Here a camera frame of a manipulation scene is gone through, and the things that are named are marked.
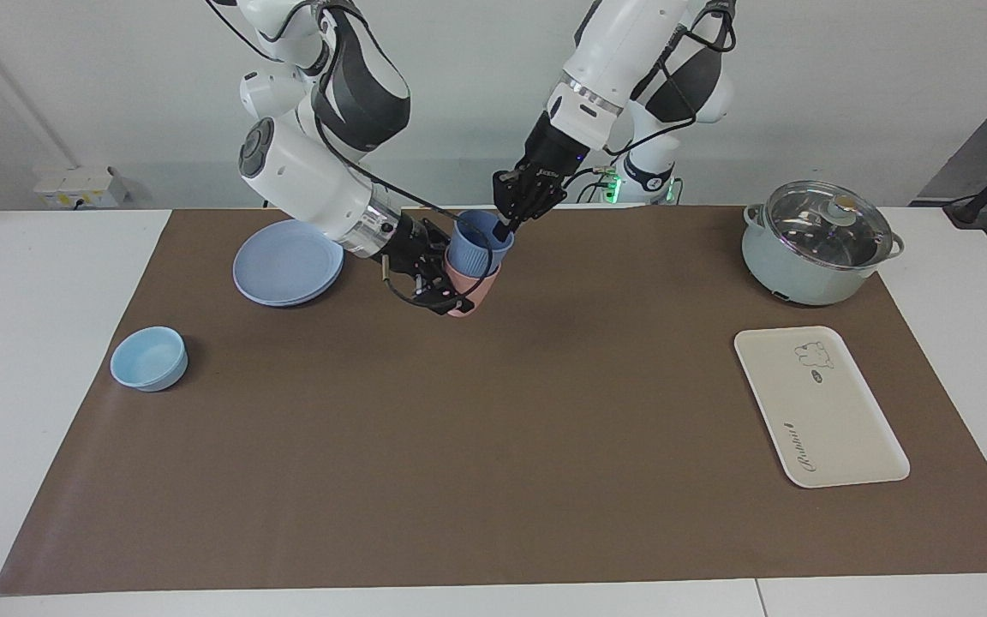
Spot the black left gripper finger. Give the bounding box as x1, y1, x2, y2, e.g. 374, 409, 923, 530
493, 169, 537, 241
515, 177, 567, 228

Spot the pink plastic cup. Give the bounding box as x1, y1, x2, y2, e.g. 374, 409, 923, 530
444, 257, 501, 319

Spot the blue plastic cup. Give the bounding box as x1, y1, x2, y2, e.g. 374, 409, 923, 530
446, 210, 515, 279

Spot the cream rabbit print tray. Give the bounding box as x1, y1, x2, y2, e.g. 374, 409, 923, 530
733, 326, 912, 489

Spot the pale blue plate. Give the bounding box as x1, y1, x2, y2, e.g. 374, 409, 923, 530
232, 219, 345, 308

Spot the brown table mat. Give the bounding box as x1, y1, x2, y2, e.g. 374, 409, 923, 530
0, 206, 987, 596

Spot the glass pot lid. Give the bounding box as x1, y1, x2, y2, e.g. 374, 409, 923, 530
763, 181, 894, 271

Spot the pale green electric pot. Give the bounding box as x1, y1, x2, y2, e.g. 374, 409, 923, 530
741, 204, 905, 307

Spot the light blue bowl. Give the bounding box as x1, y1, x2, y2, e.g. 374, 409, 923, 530
110, 326, 188, 393

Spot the white power strip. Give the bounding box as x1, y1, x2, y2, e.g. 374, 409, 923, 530
33, 167, 128, 209

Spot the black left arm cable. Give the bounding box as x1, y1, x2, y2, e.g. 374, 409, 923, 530
596, 0, 739, 185

